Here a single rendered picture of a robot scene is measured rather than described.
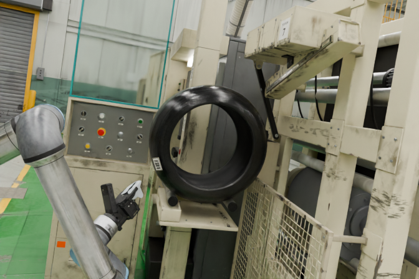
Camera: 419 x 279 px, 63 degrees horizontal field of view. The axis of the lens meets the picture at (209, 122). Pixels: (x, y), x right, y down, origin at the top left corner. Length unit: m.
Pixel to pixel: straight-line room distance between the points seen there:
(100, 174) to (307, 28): 1.51
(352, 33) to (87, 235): 1.14
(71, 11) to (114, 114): 8.53
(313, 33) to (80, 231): 1.08
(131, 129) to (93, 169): 0.34
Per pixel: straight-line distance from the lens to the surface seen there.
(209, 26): 1.94
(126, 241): 2.40
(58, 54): 10.45
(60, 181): 1.08
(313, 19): 1.44
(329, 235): 1.26
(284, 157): 2.01
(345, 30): 1.39
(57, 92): 10.43
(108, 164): 2.26
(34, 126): 1.07
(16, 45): 10.62
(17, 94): 10.62
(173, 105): 1.52
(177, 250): 2.07
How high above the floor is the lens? 1.36
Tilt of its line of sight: 3 degrees down
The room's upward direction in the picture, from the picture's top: 9 degrees clockwise
